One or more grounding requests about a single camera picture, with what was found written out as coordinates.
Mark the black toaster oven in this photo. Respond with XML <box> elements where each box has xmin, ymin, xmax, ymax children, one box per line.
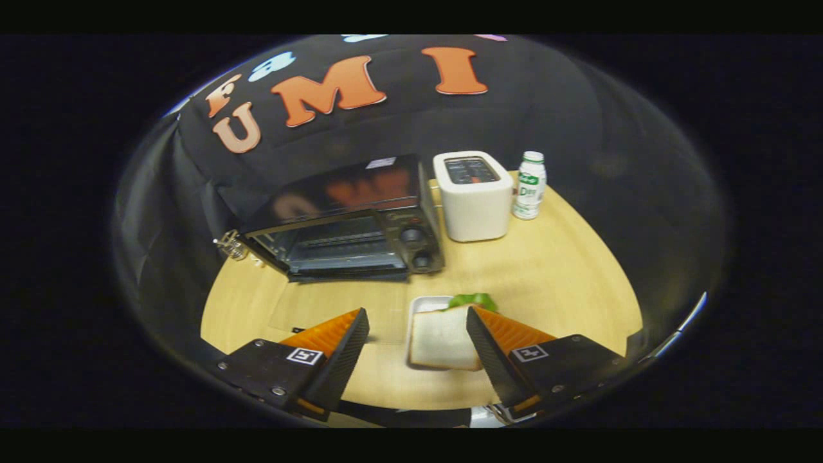
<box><xmin>241</xmin><ymin>154</ymin><xmax>446</xmax><ymax>284</ymax></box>

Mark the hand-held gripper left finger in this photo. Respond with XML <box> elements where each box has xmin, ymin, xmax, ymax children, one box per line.
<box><xmin>215</xmin><ymin>307</ymin><xmax>371</xmax><ymax>422</ymax></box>

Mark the lettuce sandwich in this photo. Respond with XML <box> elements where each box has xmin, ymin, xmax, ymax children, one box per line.
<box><xmin>410</xmin><ymin>293</ymin><xmax>499</xmax><ymax>372</ymax></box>

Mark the white green drink bottle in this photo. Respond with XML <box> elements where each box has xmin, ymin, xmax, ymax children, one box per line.
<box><xmin>512</xmin><ymin>151</ymin><xmax>547</xmax><ymax>221</ymax></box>

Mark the white plastic tray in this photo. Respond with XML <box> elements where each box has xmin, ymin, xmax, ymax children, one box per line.
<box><xmin>405</xmin><ymin>295</ymin><xmax>483</xmax><ymax>372</ymax></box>

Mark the white pop-up toaster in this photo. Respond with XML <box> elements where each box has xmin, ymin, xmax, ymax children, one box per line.
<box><xmin>433</xmin><ymin>151</ymin><xmax>514</xmax><ymax>243</ymax></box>

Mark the small metal clamp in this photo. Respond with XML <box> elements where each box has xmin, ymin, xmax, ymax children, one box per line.
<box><xmin>214</xmin><ymin>230</ymin><xmax>250</xmax><ymax>261</ymax></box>

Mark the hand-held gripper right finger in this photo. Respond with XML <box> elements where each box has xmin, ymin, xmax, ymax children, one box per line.
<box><xmin>466</xmin><ymin>306</ymin><xmax>628</xmax><ymax>415</ymax></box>

